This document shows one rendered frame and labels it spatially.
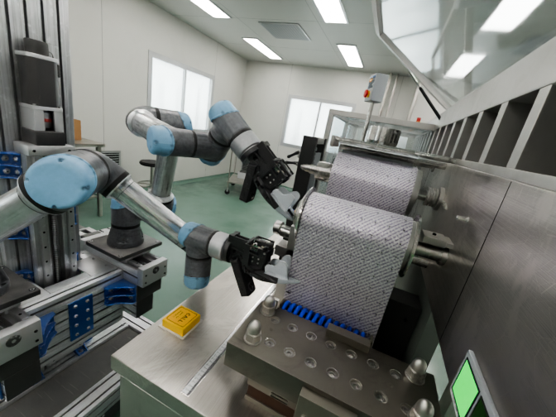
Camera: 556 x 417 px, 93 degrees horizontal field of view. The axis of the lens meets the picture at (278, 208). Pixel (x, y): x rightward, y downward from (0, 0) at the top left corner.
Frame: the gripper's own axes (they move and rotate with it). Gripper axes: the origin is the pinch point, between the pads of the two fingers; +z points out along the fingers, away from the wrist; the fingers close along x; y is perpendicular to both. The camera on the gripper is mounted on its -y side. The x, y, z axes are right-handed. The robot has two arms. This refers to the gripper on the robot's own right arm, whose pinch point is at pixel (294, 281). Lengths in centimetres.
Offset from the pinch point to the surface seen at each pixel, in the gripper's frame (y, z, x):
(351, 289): 3.5, 13.4, -0.3
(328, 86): 136, -146, 556
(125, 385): -25.1, -27.1, -25.9
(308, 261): 6.6, 2.1, -0.3
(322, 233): 14.7, 3.8, -0.2
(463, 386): 9.5, 29.4, -23.6
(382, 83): 59, 3, 58
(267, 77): 139, -296, 556
